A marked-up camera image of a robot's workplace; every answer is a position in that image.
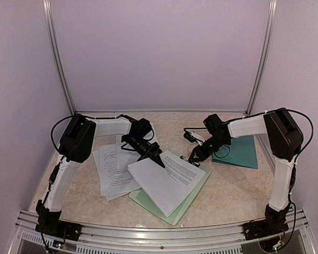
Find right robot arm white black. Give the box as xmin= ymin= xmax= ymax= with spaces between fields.
xmin=184 ymin=108 xmax=304 ymax=235

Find front aluminium rail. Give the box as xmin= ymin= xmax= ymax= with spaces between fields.
xmin=5 ymin=210 xmax=318 ymax=253

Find paper sheets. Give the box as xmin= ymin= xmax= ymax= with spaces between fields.
xmin=92 ymin=144 xmax=140 ymax=201

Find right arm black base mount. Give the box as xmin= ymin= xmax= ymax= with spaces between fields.
xmin=243 ymin=203 xmax=290 ymax=240

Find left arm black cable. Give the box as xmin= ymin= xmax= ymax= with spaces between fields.
xmin=49 ymin=114 xmax=154 ymax=159

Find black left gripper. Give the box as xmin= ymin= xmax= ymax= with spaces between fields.
xmin=125 ymin=135 xmax=165 ymax=169

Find dark teal folder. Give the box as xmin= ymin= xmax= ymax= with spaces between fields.
xmin=213 ymin=135 xmax=258 ymax=169

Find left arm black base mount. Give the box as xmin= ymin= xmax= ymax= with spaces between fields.
xmin=36 ymin=200 xmax=82 ymax=241

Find aluminium frame post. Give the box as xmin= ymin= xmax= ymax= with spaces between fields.
xmin=245 ymin=0 xmax=278 ymax=115
xmin=42 ymin=0 xmax=76 ymax=115

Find right aluminium frame post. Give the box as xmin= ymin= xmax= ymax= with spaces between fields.
xmin=245 ymin=0 xmax=278 ymax=115

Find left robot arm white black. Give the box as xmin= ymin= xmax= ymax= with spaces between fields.
xmin=36 ymin=114 xmax=164 ymax=237

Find printed paper sheet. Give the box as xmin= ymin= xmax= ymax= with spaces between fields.
xmin=144 ymin=122 xmax=158 ymax=143
xmin=128 ymin=150 xmax=206 ymax=216

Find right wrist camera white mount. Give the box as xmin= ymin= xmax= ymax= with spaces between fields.
xmin=183 ymin=131 xmax=205 ymax=146

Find left aluminium frame post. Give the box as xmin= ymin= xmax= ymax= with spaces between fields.
xmin=42 ymin=0 xmax=76 ymax=115

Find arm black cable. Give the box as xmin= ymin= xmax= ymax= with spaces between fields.
xmin=49 ymin=114 xmax=154 ymax=159
xmin=184 ymin=110 xmax=315 ymax=212

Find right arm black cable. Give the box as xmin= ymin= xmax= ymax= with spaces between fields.
xmin=184 ymin=110 xmax=315 ymax=212

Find light green clipboard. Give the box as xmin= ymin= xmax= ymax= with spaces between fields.
xmin=129 ymin=168 xmax=211 ymax=226

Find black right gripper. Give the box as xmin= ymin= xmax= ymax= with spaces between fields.
xmin=188 ymin=135 xmax=229 ymax=162

